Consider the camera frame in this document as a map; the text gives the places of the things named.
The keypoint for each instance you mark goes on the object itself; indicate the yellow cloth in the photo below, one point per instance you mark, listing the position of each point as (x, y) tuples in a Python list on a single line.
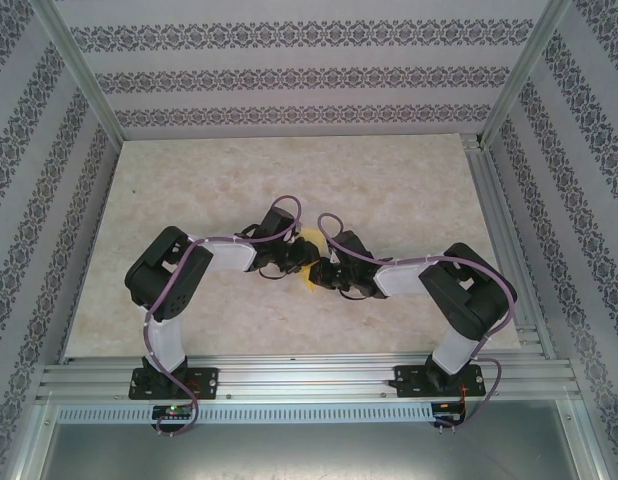
[(309, 286)]

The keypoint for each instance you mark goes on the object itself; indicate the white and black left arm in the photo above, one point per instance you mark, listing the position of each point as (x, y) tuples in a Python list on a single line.
[(234, 255)]

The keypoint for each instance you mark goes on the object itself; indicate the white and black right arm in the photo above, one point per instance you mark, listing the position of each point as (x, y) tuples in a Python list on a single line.
[(399, 277)]

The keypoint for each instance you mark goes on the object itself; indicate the grey sheet metal panel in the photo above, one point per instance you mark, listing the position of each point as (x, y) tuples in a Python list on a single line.
[(314, 450)]

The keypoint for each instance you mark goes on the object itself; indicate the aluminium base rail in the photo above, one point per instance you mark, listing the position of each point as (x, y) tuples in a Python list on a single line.
[(314, 375)]

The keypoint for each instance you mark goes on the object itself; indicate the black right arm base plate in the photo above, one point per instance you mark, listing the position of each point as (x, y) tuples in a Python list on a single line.
[(409, 380)]

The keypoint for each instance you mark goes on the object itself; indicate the aluminium side rail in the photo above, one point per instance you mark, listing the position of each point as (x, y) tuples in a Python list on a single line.
[(481, 190)]

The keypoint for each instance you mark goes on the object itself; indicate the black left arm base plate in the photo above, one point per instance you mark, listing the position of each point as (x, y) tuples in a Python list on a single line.
[(204, 382)]

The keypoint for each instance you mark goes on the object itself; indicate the aluminium corner post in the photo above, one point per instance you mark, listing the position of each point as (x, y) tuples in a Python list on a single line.
[(524, 70), (79, 70)]

